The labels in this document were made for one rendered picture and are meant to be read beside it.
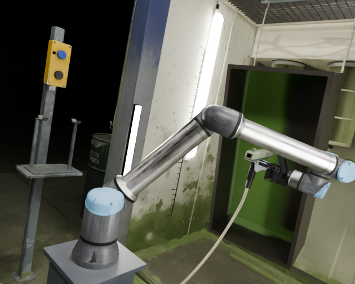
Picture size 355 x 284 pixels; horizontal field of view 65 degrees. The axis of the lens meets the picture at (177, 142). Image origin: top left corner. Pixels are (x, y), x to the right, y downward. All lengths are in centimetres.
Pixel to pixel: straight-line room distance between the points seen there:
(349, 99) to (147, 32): 180
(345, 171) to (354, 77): 164
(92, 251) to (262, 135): 81
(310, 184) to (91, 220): 98
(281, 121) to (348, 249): 130
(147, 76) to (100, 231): 122
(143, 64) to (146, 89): 17
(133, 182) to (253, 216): 132
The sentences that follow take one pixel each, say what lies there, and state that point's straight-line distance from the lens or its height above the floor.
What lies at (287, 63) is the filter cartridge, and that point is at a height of 194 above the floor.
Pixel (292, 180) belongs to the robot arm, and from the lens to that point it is 146.
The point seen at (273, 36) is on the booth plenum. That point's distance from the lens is 311.
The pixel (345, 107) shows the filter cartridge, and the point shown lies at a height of 159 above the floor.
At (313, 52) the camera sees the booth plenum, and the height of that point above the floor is 204.
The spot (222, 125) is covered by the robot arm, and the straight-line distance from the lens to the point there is 111.
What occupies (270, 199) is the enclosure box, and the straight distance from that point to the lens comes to 224.
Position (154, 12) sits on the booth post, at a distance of 209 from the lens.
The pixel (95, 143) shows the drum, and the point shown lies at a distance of 277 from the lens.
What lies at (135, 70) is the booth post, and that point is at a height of 151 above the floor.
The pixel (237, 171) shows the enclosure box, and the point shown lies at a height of 90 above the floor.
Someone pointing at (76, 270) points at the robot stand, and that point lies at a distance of 120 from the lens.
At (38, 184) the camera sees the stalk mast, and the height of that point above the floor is 65.
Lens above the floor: 130
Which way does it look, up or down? 7 degrees down
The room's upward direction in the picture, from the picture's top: 11 degrees clockwise
